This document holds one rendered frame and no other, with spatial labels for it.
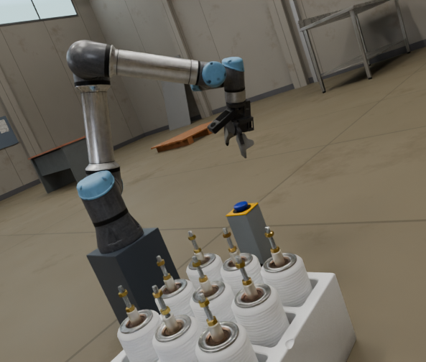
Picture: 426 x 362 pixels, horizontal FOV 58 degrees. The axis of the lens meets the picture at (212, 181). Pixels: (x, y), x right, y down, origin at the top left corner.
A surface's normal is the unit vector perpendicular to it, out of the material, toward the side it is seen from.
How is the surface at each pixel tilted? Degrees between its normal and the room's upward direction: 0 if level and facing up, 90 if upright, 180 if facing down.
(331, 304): 90
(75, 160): 90
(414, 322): 0
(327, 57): 90
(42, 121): 90
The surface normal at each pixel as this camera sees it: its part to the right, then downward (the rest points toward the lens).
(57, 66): 0.71, -0.11
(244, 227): -0.58, 0.40
